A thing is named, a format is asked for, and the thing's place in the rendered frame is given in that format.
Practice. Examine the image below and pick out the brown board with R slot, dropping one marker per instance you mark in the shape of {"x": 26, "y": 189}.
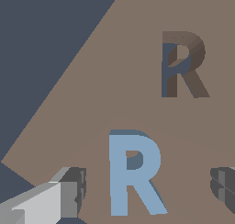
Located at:
{"x": 122, "y": 105}

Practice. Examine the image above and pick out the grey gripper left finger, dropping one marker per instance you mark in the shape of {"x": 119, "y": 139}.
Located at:
{"x": 46, "y": 200}

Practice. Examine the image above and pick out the blue letter R block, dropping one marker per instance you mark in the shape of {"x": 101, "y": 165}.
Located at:
{"x": 134, "y": 172}

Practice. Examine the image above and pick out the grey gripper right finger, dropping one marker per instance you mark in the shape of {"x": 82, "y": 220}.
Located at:
{"x": 225, "y": 184}

